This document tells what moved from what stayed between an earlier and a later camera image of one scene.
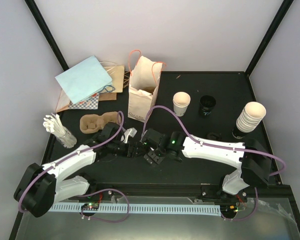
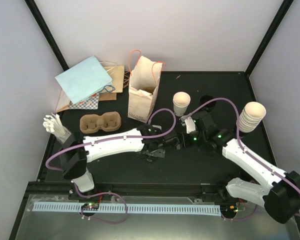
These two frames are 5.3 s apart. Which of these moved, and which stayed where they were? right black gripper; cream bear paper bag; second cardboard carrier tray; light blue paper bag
Moved: right black gripper
Stayed: cream bear paper bag; light blue paper bag; second cardboard carrier tray
